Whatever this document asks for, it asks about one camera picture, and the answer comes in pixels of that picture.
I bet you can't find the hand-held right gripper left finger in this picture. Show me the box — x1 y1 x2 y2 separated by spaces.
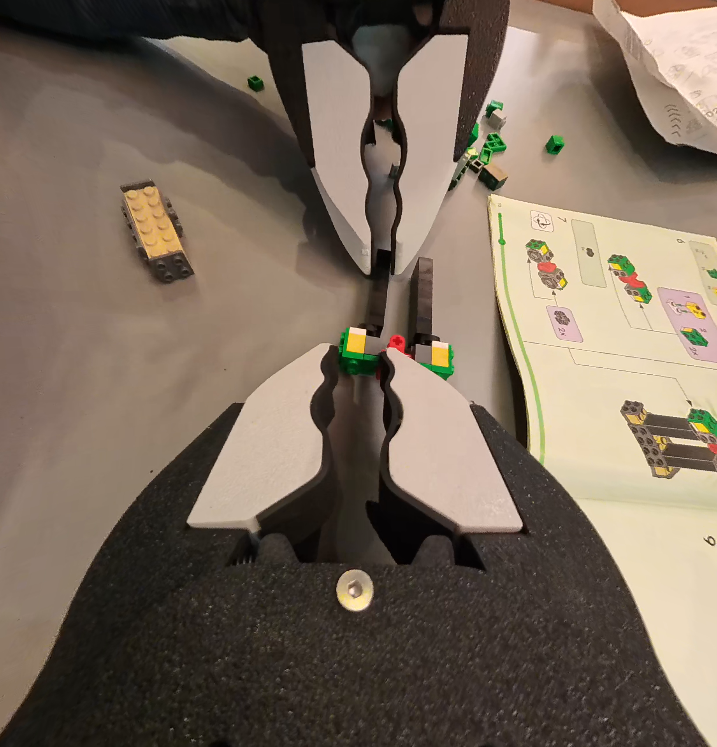
185 343 342 564

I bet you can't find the black beam green brick assembly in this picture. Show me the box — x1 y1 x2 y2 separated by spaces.
337 248 455 383

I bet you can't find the white printed paper bag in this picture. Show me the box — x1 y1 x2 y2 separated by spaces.
592 0 717 155

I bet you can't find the tan and grey brick base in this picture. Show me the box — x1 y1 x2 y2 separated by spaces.
119 180 196 285

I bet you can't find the dark cloth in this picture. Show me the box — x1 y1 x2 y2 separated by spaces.
0 0 266 44

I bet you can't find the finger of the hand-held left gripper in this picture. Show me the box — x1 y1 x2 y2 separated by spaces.
302 38 378 277
392 34 471 276

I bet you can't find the green instruction booklet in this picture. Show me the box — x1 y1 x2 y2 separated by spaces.
488 195 717 747

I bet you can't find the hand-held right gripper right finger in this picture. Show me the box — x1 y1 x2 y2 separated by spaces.
366 348 525 572

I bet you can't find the pile of loose bricks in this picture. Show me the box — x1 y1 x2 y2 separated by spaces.
448 99 510 193

